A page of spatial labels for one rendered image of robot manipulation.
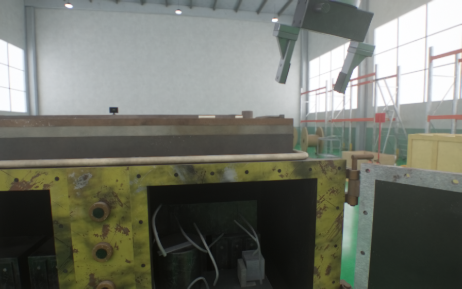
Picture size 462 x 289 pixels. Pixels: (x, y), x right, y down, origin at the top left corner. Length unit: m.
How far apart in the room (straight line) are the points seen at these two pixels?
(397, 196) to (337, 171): 0.17
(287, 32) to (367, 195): 0.55
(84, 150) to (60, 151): 0.07
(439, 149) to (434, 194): 4.78
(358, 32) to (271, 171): 0.42
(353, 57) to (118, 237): 0.72
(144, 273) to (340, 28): 0.77
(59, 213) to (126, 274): 0.25
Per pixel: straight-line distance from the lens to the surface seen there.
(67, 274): 0.85
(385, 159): 7.10
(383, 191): 0.81
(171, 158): 0.68
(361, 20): 0.52
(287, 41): 0.48
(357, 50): 0.53
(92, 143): 0.79
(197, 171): 0.68
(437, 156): 5.58
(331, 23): 0.49
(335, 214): 0.86
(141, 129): 0.75
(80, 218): 0.77
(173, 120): 0.74
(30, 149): 0.87
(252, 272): 0.99
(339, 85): 0.55
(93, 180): 0.73
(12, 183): 0.82
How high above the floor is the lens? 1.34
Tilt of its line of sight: 5 degrees down
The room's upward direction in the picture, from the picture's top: straight up
